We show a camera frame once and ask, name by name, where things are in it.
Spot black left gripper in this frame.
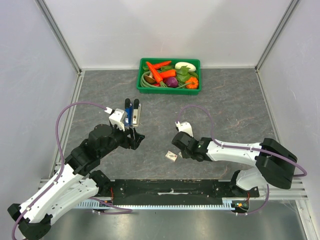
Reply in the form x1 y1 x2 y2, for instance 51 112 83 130
99 122 145 158

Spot beige stapler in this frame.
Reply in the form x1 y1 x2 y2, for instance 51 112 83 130
132 98 142 127

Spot blue stapler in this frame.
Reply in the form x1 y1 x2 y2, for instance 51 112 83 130
124 98 133 126

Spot staple box with red label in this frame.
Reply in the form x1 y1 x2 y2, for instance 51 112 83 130
165 151 178 162

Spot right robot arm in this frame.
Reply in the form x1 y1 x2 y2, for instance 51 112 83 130
171 131 297 197

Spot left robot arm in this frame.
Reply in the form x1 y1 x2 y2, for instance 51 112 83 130
7 124 145 240

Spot green toy long beans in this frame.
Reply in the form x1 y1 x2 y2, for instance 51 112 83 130
140 71 186 89

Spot brown toy mushroom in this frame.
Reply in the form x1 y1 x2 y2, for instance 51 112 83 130
143 72 157 85

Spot orange toy carrot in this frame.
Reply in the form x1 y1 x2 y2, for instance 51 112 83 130
159 69 176 79
153 60 172 70
146 61 166 88

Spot green plastic tray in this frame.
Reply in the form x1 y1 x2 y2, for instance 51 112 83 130
136 57 202 95

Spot purple toy onion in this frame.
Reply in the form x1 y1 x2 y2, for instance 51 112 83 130
165 76 179 88

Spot green toy leaf vegetable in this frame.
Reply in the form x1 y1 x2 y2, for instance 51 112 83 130
159 66 199 83

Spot orange toy pumpkin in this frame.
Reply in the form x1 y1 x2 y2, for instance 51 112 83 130
185 77 199 89

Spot white toy eggplant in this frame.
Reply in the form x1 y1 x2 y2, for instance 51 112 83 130
174 61 197 73

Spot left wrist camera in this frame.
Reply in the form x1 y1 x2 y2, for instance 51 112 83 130
109 108 127 132

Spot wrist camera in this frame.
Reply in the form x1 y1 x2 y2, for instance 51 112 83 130
175 121 194 137
109 108 127 132

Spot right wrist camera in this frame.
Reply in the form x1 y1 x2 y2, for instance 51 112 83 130
175 121 194 137

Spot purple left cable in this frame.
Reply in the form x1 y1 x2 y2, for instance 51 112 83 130
11 101 133 240

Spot purple cable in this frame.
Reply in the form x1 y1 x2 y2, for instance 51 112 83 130
11 101 133 240
176 104 308 216

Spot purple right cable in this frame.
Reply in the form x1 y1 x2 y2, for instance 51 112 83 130
176 104 308 216

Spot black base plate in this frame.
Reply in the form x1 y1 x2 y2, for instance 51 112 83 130
97 179 260 207

